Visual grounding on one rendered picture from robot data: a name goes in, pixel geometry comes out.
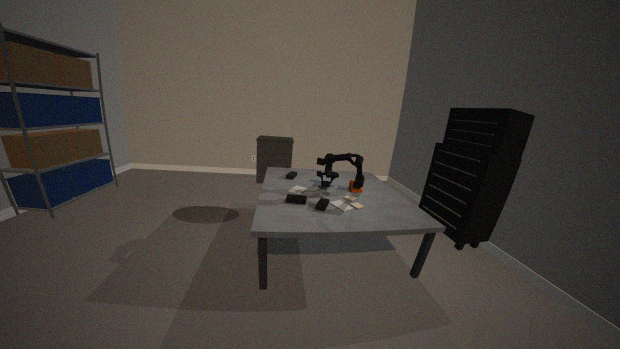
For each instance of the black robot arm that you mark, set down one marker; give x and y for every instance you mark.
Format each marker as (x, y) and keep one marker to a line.
(330, 158)

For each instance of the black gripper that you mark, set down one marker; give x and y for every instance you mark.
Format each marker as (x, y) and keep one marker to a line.
(320, 174)

